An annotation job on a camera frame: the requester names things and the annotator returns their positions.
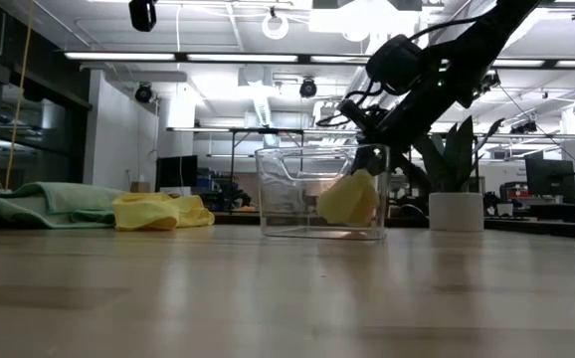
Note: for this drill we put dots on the cardboard box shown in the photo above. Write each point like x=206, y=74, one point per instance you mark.
x=139, y=187

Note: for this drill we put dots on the black computer monitor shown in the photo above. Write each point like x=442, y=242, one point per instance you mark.
x=551, y=179
x=177, y=171

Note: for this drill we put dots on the green plant in white pot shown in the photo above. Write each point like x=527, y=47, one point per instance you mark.
x=456, y=211

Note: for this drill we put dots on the yellow microfiber towel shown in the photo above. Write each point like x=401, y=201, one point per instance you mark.
x=347, y=204
x=143, y=214

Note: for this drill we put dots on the black framed background table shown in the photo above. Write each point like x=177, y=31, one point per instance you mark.
x=267, y=130

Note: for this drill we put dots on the black ceiling spotlights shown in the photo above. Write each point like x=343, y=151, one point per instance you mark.
x=489, y=79
x=523, y=127

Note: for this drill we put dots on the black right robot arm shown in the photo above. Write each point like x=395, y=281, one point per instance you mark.
x=461, y=59

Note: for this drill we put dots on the clear plastic bin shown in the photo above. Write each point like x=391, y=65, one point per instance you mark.
x=287, y=199

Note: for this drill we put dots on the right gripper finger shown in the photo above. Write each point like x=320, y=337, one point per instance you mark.
x=367, y=161

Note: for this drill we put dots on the round black ceiling camera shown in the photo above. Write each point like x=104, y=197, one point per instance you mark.
x=308, y=88
x=143, y=93

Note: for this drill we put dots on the green microfiber towel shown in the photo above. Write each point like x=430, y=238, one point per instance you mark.
x=54, y=199

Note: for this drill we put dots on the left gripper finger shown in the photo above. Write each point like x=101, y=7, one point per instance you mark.
x=143, y=15

